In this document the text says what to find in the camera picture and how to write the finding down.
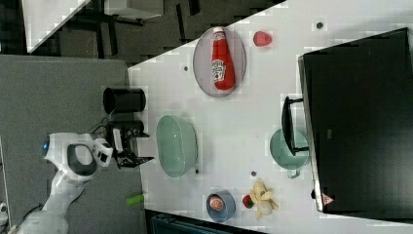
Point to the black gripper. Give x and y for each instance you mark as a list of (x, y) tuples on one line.
[(125, 143)]

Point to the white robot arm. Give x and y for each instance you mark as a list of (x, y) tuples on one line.
[(76, 158)]

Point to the large black cylinder cup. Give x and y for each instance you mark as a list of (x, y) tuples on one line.
[(123, 100)]

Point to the green marker object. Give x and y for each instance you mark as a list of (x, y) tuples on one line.
[(135, 199)]

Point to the orange toy in bowl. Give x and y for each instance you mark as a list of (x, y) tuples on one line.
[(216, 203)]

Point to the blue bowl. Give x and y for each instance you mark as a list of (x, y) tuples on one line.
[(228, 210)]

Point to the red ketchup bottle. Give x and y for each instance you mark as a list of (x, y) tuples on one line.
[(222, 67)]

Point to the grey oval plate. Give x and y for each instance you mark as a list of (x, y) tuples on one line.
[(202, 62)]

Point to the red strawberry toy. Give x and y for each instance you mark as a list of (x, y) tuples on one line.
[(247, 201)]

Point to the peeled banana toy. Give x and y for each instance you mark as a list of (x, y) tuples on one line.
[(262, 199)]

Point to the green mug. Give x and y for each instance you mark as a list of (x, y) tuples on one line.
[(292, 162)]

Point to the red round fruit toy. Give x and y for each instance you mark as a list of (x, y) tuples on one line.
[(262, 39)]

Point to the black toaster oven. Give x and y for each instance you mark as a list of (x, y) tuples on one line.
[(358, 106)]

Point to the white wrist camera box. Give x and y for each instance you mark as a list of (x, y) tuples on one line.
[(102, 152)]

